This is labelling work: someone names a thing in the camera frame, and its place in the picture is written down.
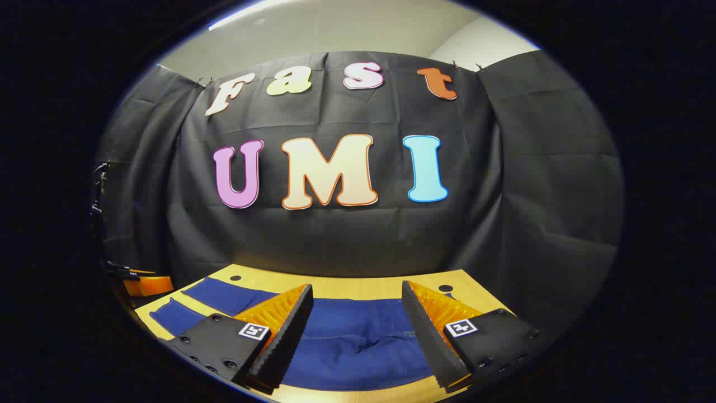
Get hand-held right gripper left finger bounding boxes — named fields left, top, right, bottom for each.
left=158, top=284, right=314, bottom=395

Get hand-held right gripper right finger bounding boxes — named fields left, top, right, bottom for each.
left=401, top=280, right=542, bottom=392

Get blue denim jeans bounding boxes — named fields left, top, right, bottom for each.
left=150, top=277, right=448, bottom=391

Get black backdrop cloth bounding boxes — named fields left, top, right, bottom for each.
left=92, top=50, right=624, bottom=348

